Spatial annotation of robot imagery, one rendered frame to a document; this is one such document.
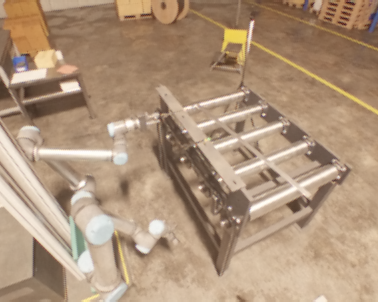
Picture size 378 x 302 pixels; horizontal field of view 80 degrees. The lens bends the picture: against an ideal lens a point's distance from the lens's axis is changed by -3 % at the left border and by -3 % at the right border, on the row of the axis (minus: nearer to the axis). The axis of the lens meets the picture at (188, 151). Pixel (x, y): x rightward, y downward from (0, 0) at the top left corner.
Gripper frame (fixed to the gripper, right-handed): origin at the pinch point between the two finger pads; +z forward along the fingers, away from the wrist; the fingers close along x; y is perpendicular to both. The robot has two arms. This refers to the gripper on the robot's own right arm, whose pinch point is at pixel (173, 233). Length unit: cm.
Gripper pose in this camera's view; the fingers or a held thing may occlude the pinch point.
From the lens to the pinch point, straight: 186.6
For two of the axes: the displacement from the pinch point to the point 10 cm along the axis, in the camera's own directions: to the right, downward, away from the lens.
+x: 5.4, 6.6, -5.2
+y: -7.9, 6.1, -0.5
